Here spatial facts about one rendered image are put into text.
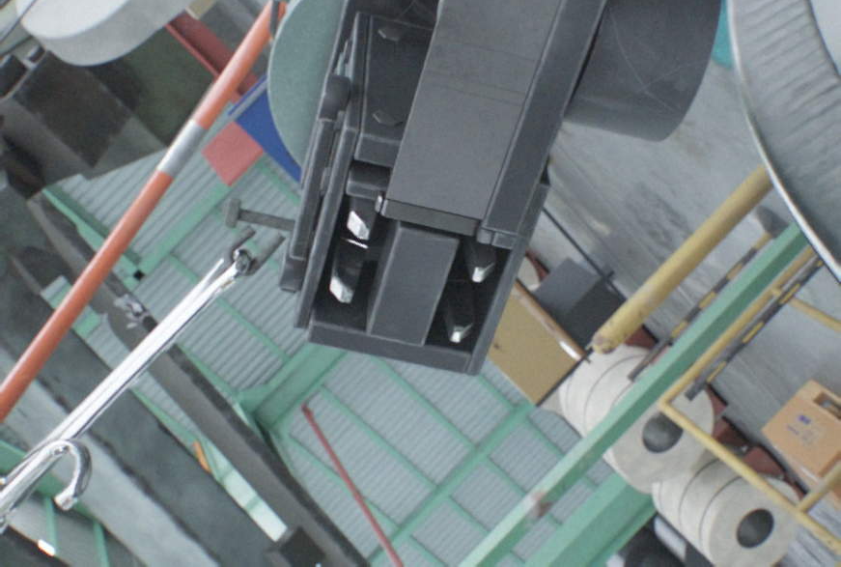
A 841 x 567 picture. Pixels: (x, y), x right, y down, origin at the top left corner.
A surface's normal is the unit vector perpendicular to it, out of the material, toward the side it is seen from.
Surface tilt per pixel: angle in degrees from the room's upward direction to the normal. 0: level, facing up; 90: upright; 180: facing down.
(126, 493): 50
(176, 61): 125
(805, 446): 90
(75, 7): 90
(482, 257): 137
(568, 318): 90
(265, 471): 33
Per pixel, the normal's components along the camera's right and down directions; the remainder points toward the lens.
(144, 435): 0.75, -0.35
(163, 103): 0.69, -0.16
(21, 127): -0.40, 0.76
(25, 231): 0.34, 0.30
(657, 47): 0.08, 0.28
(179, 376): -0.57, 0.59
